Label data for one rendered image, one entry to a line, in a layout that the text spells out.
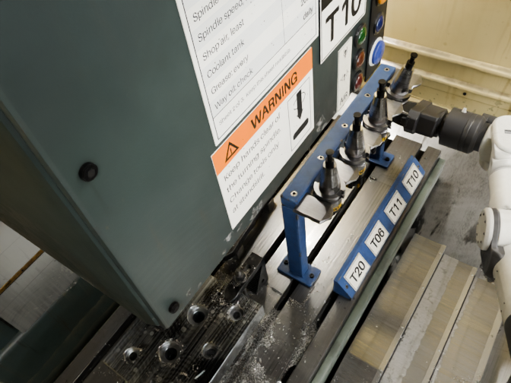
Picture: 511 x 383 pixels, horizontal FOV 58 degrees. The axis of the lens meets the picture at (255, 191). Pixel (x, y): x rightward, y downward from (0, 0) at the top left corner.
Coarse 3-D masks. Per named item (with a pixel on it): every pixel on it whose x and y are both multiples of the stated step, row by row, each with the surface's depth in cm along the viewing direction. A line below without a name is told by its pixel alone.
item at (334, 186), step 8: (328, 168) 87; (336, 168) 87; (320, 176) 90; (328, 176) 88; (336, 176) 88; (320, 184) 91; (328, 184) 89; (336, 184) 90; (328, 192) 91; (336, 192) 91
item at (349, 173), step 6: (336, 162) 97; (342, 162) 97; (342, 168) 96; (348, 168) 96; (354, 168) 96; (342, 174) 95; (348, 174) 95; (354, 174) 95; (348, 180) 94; (354, 180) 94
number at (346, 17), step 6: (342, 0) 44; (348, 0) 46; (354, 0) 47; (360, 0) 48; (342, 6) 45; (348, 6) 46; (354, 6) 47; (360, 6) 49; (342, 12) 45; (348, 12) 47; (354, 12) 48; (360, 12) 49; (342, 18) 46; (348, 18) 47; (354, 18) 49; (342, 24) 47; (348, 24) 48; (342, 30) 47
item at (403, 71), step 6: (402, 66) 102; (402, 72) 102; (408, 72) 101; (396, 78) 104; (402, 78) 103; (408, 78) 102; (390, 84) 107; (396, 84) 105; (402, 84) 104; (408, 84) 104; (396, 90) 105; (402, 90) 105
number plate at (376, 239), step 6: (378, 222) 117; (378, 228) 117; (384, 228) 118; (372, 234) 116; (378, 234) 117; (384, 234) 118; (366, 240) 114; (372, 240) 116; (378, 240) 117; (384, 240) 118; (372, 246) 115; (378, 246) 116; (378, 252) 116
